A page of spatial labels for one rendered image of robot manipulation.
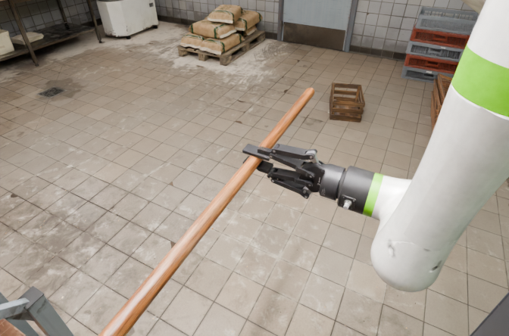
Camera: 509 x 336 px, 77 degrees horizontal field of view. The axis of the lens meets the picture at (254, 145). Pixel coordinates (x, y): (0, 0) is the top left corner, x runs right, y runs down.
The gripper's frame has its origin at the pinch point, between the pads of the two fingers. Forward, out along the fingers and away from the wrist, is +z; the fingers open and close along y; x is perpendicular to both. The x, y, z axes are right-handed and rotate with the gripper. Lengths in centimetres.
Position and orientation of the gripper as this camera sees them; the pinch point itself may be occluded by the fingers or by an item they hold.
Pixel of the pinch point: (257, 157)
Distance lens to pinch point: 76.6
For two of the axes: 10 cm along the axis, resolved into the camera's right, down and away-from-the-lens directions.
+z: -8.9, -2.7, 3.7
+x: 4.6, -5.3, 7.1
